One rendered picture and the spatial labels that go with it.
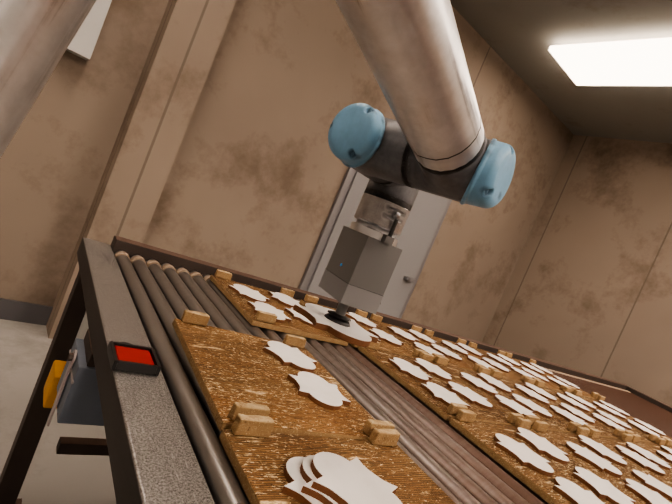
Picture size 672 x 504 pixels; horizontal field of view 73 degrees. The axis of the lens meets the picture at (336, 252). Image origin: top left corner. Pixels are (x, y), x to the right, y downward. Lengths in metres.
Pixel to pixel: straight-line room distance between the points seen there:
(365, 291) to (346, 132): 0.23
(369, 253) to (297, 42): 2.99
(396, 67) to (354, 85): 3.45
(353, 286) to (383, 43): 0.37
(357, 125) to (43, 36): 0.35
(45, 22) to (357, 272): 0.46
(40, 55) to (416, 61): 0.25
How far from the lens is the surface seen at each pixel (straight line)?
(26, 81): 0.33
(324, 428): 0.84
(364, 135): 0.56
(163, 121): 2.97
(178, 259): 1.68
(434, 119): 0.43
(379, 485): 0.69
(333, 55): 3.72
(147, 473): 0.63
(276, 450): 0.72
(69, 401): 1.05
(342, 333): 0.64
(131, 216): 3.01
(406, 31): 0.36
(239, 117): 3.34
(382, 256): 0.66
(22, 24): 0.32
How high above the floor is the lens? 1.27
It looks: 3 degrees down
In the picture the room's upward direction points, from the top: 23 degrees clockwise
